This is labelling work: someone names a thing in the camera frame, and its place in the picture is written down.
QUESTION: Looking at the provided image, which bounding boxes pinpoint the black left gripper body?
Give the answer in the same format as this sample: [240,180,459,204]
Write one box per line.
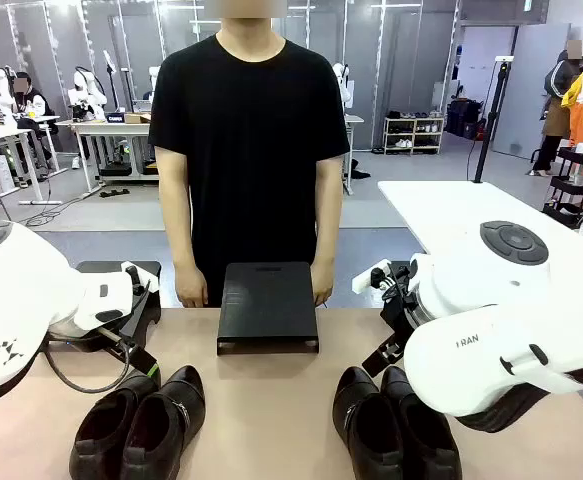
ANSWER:
[118,288,153,346]

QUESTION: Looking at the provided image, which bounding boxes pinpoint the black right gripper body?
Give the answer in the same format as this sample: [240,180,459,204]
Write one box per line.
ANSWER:
[380,262,422,346]

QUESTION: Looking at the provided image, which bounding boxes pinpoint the black leather strap shoe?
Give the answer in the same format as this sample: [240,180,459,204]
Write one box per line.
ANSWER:
[68,369,160,480]
[331,366,406,480]
[380,365,464,480]

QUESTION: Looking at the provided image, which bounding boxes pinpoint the person's left forearm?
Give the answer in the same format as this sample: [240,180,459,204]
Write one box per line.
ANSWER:
[313,199,343,269]

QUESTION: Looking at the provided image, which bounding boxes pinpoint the person's right forearm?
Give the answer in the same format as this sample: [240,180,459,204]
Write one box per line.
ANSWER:
[159,199,200,276]

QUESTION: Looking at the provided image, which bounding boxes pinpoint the white shoe rack with shoes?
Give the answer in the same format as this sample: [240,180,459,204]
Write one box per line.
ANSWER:
[383,114,446,156]

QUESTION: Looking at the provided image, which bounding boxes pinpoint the person in black t-shirt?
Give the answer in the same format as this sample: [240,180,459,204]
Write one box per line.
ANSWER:
[148,0,351,309]

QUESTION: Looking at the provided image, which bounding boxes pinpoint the seated person dark jacket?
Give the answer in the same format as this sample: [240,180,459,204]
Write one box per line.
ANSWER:
[11,72,58,174]

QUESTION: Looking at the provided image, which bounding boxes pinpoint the person's right hand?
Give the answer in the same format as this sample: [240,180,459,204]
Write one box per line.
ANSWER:
[175,267,210,309]

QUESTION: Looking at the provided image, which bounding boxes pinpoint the person's left hand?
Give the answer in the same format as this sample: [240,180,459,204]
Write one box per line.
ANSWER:
[312,259,335,306]

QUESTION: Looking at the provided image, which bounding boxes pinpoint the black leather shoe silver buckle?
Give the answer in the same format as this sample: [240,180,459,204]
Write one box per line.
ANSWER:
[120,364,207,480]

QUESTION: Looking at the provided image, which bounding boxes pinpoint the white table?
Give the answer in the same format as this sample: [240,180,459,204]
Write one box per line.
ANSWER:
[377,179,583,257]

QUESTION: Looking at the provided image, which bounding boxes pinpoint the white desk with crossbar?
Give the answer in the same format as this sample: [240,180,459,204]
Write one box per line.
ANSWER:
[54,117,161,196]

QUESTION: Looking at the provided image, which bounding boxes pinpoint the black equipment cases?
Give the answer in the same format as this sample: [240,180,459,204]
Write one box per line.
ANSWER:
[445,97,486,141]

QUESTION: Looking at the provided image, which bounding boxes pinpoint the black tripod pole white head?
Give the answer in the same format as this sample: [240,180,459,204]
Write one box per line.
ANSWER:
[472,56,515,184]

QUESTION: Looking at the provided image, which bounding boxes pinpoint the black trolley cart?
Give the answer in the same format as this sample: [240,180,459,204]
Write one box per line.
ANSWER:
[542,146,583,229]

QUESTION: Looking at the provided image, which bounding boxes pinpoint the mannequin with dark jacket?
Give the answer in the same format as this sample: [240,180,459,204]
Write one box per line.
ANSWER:
[527,39,583,178]

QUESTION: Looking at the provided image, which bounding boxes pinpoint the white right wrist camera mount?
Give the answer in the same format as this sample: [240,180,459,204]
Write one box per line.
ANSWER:
[351,258,393,294]

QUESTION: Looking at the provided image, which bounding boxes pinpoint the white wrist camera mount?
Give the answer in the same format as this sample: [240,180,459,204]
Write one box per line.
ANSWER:
[351,258,393,294]
[120,260,161,296]

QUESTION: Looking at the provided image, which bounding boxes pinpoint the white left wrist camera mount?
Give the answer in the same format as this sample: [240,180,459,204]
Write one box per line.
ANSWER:
[120,260,161,296]

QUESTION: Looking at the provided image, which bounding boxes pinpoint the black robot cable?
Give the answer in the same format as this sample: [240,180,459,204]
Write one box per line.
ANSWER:
[42,338,133,394]

